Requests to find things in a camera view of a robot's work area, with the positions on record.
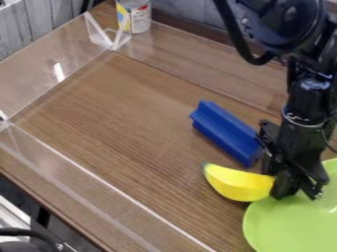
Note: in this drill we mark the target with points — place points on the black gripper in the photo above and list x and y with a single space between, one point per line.
293 146

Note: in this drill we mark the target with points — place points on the yellow toy banana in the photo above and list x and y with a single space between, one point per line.
236 184

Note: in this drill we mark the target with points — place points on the blue star-shaped block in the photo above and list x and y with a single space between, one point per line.
232 135

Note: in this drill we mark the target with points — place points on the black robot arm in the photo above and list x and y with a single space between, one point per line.
299 30

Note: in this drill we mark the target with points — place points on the green plate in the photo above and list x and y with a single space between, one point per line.
295 225

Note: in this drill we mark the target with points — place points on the white can with label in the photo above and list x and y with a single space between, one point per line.
137 10

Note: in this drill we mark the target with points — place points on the clear acrylic enclosure wall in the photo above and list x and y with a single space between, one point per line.
113 157

